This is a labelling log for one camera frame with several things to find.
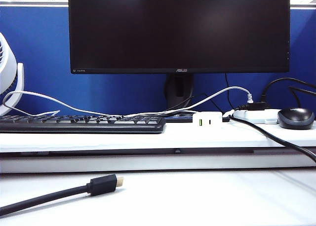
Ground white charger brick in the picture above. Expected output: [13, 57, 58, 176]
[193, 111, 223, 127]

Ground white Type-C charging cable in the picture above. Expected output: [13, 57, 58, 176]
[1, 90, 124, 118]

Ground black monitor stand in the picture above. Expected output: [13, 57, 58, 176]
[164, 74, 231, 123]

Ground black ASUS monitor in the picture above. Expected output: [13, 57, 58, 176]
[68, 0, 291, 75]

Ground black keyboard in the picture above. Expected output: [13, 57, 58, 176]
[0, 114, 167, 135]

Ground white power strip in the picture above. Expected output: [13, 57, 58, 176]
[233, 108, 281, 124]

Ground blue office partition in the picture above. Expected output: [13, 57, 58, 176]
[0, 0, 316, 117]

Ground black computer mouse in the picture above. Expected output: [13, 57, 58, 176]
[277, 107, 316, 130]

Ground white desk fan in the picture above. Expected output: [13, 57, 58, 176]
[0, 32, 25, 117]

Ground thin black keyboard cable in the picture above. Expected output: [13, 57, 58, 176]
[158, 92, 224, 114]

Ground thin black monitor cable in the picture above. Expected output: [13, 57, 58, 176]
[225, 73, 234, 110]

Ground white cable with ribbed plug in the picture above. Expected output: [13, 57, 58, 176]
[124, 86, 254, 118]

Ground black HDMI cable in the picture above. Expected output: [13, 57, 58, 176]
[0, 173, 125, 217]

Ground black plug with looping cable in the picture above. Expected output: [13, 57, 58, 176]
[238, 77, 316, 111]

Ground black mouse cable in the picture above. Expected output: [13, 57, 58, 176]
[288, 86, 316, 108]

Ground thick black power cable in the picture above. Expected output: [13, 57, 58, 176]
[228, 114, 316, 162]

